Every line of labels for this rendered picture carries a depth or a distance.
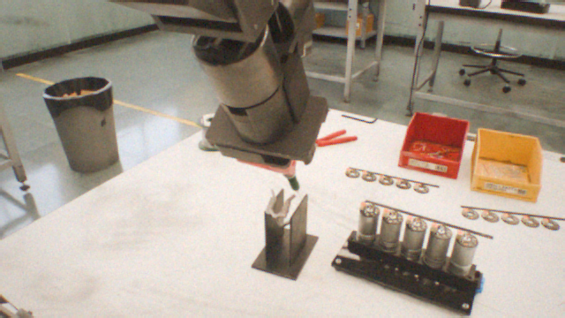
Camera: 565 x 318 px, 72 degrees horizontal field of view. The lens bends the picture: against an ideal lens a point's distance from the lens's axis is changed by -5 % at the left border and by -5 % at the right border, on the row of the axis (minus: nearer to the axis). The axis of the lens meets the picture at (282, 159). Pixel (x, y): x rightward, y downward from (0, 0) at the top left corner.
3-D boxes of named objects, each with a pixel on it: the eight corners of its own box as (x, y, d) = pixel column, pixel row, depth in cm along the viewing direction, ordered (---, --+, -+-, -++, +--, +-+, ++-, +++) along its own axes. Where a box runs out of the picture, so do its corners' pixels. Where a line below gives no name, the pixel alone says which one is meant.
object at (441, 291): (478, 277, 47) (479, 270, 47) (468, 321, 42) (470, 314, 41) (351, 236, 54) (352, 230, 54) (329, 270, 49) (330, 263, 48)
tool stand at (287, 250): (261, 276, 53) (234, 253, 44) (285, 207, 57) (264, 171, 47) (303, 289, 51) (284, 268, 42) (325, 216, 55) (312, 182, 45)
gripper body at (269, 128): (235, 94, 42) (208, 43, 36) (331, 109, 39) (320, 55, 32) (209, 148, 39) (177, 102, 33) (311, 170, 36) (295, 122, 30)
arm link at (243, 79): (244, 45, 36) (218, -19, 30) (303, 57, 34) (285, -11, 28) (206, 106, 34) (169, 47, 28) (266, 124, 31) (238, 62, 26)
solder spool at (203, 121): (208, 135, 81) (206, 110, 79) (237, 140, 79) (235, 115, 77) (192, 148, 76) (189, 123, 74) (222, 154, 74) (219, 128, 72)
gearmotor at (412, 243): (417, 267, 47) (425, 232, 45) (396, 261, 48) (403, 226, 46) (422, 254, 49) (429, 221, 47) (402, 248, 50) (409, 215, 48)
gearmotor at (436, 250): (440, 275, 46) (450, 240, 44) (419, 268, 47) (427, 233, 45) (445, 262, 48) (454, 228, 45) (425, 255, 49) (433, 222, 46)
